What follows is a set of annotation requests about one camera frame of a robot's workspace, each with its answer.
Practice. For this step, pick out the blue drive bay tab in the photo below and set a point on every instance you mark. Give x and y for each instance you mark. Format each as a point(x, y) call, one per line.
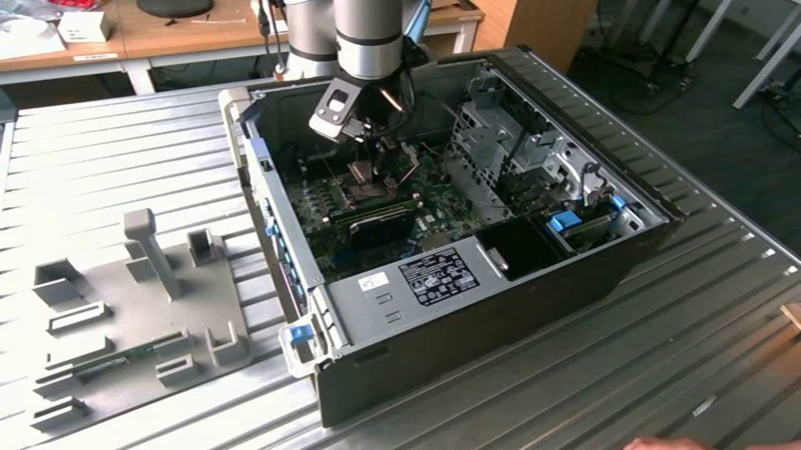
point(618, 202)

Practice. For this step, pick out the hard disk in blue carrier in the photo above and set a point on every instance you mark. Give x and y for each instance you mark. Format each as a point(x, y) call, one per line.
point(566, 221)

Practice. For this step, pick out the wooden cabinet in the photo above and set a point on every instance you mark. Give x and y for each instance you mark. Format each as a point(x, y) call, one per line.
point(545, 28)

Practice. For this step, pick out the blue case latch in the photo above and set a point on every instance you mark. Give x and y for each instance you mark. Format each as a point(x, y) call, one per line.
point(301, 334)

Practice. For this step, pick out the white cardboard box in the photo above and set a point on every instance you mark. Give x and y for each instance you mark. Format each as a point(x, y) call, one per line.
point(84, 28)

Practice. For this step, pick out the white table leg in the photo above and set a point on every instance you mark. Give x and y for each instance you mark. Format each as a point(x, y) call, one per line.
point(767, 77)
point(707, 28)

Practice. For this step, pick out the black wheeled stand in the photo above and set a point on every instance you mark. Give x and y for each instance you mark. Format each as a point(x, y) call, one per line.
point(671, 42)

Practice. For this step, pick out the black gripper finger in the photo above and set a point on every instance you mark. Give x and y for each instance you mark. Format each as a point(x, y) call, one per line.
point(385, 164)

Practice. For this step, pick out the black round object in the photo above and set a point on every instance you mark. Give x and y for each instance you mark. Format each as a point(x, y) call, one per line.
point(175, 7)

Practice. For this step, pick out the black PC case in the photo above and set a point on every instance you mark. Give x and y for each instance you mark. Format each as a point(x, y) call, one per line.
point(469, 356)

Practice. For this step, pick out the silver perforated drive cage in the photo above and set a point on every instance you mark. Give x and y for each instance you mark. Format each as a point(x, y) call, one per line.
point(478, 154)

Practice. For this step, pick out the black white rating label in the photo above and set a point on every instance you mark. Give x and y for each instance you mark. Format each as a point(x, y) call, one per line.
point(438, 276)

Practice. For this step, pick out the green motherboard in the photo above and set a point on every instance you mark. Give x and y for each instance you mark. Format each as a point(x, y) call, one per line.
point(441, 199)

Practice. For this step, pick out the silver CPU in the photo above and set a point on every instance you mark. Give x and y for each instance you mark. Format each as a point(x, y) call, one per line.
point(363, 171)

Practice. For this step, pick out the grey power supply unit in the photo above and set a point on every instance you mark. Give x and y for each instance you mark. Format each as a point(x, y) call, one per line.
point(369, 319)

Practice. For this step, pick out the wooden desk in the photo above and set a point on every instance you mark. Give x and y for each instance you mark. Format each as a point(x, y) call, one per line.
point(201, 33)
point(31, 64)

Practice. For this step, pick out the small white sticker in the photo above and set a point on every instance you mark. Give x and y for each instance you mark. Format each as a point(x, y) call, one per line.
point(373, 282)

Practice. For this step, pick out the black graphics card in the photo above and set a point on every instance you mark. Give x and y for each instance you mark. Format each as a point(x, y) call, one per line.
point(382, 232)

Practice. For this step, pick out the grey parts rack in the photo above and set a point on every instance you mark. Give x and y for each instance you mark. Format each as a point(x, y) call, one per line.
point(126, 304)

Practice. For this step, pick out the CPU socket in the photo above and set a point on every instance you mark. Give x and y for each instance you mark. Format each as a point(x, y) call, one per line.
point(363, 194)

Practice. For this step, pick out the red packet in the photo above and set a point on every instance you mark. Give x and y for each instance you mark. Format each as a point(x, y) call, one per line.
point(75, 4)

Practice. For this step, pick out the pale blue teach pendant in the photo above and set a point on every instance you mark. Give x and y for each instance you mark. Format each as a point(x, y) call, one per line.
point(418, 16)

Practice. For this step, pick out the green RAM stick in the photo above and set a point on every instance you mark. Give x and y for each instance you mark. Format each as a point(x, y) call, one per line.
point(115, 360)

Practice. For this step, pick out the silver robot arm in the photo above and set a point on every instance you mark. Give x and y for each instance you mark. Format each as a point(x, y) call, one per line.
point(366, 42)

